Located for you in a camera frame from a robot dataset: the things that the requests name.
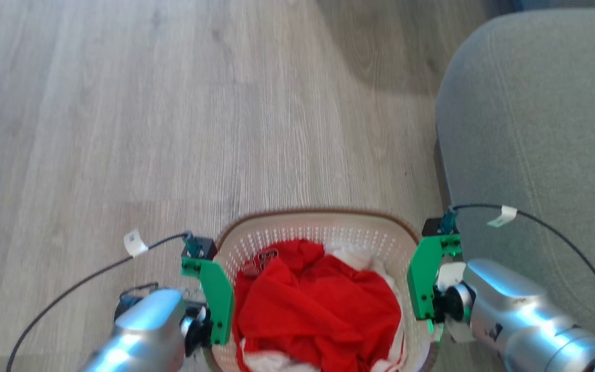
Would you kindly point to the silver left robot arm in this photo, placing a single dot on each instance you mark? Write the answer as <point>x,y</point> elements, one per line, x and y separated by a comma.
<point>145,330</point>

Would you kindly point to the grey fabric sofa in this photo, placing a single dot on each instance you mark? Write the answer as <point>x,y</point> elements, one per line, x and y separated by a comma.
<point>535,129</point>

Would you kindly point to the white garment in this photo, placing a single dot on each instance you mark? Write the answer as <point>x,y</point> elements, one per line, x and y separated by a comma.
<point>367,258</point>

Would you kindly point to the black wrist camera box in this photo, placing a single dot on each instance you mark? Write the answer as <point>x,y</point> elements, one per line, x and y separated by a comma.
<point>205,247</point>
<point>434,226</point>

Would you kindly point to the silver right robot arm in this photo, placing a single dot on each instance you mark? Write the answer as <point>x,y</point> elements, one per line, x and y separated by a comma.
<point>525,315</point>

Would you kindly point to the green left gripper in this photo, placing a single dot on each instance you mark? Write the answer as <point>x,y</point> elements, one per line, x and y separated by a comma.
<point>217,294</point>

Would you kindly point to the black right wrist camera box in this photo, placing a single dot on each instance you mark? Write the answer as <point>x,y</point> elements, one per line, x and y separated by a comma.
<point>434,226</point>

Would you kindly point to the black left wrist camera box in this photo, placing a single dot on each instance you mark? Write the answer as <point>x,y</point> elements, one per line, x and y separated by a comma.
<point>205,247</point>

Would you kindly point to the beige perforated plastic laundry basket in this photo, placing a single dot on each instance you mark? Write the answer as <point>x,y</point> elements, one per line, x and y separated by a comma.
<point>323,227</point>

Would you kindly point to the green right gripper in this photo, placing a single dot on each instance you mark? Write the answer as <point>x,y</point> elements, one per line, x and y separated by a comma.
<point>424,274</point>

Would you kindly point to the red garment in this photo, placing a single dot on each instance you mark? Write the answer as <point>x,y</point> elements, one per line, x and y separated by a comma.
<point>318,305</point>

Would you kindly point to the small reddish patterned cloth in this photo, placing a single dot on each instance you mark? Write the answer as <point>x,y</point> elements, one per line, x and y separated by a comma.
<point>261,261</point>

